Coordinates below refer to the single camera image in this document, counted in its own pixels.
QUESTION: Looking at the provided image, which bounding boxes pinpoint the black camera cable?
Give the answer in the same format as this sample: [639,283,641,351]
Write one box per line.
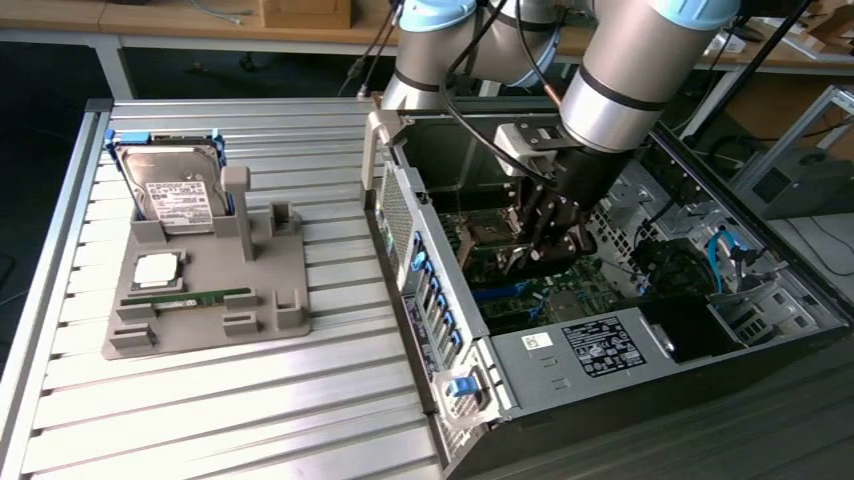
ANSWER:
[438,0,558,184]

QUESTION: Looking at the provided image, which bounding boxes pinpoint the aluminium profile frame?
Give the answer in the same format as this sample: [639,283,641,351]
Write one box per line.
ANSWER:
[725,83,854,221]

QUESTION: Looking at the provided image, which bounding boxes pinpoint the hard disk in blue caddy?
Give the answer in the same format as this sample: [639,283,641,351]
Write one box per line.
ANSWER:
[103,128,232,237]

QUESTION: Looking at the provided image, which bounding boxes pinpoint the grey 3D-printed parts rack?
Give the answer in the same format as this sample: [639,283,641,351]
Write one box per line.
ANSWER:
[99,164,316,362]

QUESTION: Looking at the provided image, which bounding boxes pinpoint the green Dell motherboard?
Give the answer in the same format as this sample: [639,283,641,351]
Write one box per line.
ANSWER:
[432,192,643,337]

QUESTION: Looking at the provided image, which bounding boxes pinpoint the white flat box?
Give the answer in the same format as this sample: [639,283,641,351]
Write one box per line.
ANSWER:
[707,33,747,55]

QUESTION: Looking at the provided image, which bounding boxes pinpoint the silver power supply unit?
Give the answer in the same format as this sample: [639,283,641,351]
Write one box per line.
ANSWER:
[489,305,676,410]

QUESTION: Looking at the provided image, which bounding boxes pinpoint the wooden desk with cardboard box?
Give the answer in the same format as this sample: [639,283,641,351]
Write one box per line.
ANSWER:
[0,0,401,101]

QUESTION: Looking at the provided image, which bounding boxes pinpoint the brown cardboard box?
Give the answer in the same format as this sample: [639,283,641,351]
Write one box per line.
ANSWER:
[258,0,353,30]

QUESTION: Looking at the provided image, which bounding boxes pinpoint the open black PC case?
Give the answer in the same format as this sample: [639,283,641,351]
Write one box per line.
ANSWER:
[358,97,854,480]

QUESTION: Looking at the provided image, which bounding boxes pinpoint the cluttered wooden desk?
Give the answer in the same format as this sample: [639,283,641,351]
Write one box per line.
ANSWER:
[553,9,854,144]

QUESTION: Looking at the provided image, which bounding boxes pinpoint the blue expansion slot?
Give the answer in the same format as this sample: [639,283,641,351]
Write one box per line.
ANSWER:
[474,284,529,302]

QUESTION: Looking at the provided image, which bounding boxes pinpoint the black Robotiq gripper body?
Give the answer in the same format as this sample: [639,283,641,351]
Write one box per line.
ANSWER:
[546,145,633,215]

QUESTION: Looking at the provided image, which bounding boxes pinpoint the silver chipset heatsink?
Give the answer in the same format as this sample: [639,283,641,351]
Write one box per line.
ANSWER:
[545,289,582,322]

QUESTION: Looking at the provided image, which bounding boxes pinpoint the black slanted pole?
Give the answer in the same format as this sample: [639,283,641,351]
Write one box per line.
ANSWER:
[692,0,819,142]

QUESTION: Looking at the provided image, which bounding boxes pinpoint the silver CPU chip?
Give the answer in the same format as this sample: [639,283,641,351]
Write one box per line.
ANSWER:
[129,251,187,293]

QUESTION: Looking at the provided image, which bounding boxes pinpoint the grey computer box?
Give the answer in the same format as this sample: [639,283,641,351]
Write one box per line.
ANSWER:
[749,147,854,220]

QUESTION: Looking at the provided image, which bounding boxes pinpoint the black monitor stand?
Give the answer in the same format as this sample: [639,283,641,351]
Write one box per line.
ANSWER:
[729,13,767,42]

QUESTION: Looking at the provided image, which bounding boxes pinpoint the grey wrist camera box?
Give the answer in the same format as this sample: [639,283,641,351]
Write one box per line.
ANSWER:
[492,122,578,177]

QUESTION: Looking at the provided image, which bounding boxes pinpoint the blue disk wire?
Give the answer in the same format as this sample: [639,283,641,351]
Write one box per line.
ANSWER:
[704,226,755,297]

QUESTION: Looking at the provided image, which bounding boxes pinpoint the CPU socket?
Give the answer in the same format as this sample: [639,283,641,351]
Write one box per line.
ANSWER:
[461,208,522,247]

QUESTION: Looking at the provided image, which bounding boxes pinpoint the green RAM stick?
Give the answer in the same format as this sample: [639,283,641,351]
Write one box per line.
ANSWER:
[121,286,256,309]

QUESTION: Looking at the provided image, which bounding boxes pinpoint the grey cable on desk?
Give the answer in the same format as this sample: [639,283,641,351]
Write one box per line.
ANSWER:
[187,0,242,25]

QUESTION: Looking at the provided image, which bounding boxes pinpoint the metal disk bay cage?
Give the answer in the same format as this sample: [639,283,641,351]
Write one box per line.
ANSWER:
[589,164,676,241]

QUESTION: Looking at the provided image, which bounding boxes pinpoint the folded cardboard piece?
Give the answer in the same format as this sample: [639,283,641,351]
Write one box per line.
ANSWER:
[804,3,854,50]

